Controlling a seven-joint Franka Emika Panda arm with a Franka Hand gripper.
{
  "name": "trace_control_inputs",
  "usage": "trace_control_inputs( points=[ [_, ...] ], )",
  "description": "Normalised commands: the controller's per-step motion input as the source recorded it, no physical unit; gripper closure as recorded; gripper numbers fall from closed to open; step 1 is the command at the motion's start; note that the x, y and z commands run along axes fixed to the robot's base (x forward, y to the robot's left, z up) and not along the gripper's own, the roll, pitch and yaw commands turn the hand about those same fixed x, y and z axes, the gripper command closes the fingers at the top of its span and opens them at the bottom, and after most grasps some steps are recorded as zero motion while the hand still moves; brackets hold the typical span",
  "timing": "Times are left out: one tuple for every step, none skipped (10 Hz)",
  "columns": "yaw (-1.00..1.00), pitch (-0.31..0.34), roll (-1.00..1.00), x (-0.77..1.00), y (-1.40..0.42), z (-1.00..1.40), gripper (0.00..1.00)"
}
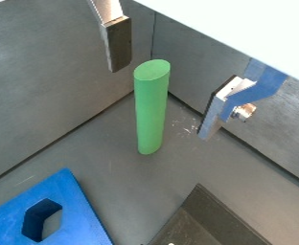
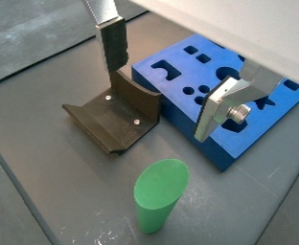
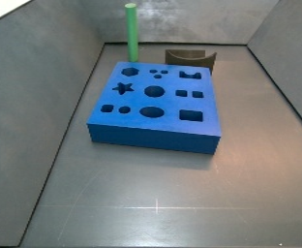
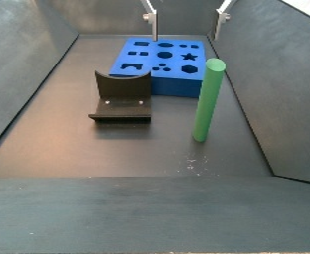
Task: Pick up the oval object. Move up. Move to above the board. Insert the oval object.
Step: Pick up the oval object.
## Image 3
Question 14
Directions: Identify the dark grey curved block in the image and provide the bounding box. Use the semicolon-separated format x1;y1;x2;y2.
165;49;217;71

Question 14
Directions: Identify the blue foam shape board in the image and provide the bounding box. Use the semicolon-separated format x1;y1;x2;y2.
86;62;221;154

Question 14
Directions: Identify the green oval peg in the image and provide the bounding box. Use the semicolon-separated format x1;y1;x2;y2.
125;3;138;62

